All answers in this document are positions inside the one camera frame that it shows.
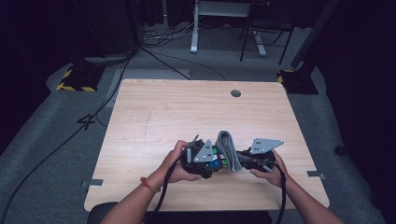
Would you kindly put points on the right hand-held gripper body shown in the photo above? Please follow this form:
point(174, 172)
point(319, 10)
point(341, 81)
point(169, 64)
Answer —
point(264, 146)

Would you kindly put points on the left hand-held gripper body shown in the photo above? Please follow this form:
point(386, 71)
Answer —
point(204, 152)

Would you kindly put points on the multicoloured puzzle cube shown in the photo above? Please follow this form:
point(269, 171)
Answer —
point(218, 160)

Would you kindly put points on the grey cloth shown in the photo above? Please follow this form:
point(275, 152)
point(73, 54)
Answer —
point(229, 149)

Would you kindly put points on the person's left hand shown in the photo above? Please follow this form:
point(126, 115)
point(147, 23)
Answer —
point(174, 165)

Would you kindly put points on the person's right hand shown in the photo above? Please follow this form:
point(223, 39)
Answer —
point(274, 177)

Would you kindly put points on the person's dark clothing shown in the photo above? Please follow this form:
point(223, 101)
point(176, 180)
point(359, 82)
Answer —
point(211, 217)

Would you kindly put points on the grey tape piece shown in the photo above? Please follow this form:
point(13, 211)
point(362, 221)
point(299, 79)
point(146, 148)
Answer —
point(95, 182)
point(315, 174)

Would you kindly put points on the grey round table grommet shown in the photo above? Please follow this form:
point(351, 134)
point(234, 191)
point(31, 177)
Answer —
point(235, 93)

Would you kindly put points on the black yellow striped stand base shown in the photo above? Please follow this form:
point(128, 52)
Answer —
point(299, 82)
point(79, 79)

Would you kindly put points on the small black floor object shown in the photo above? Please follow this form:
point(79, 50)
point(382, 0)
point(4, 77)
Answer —
point(339, 150)

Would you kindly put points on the black seat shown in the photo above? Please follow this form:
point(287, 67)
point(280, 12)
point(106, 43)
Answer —
point(99, 213)

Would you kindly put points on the black chair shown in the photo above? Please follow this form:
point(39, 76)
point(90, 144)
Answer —
point(267, 25)

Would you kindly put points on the slanted grey metal pole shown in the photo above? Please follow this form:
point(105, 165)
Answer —
point(314, 31)

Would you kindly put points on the grey flat stand base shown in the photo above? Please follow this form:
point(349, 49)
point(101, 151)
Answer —
point(106, 59)

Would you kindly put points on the white desk frame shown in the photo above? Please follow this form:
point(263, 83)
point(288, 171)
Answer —
point(194, 34)

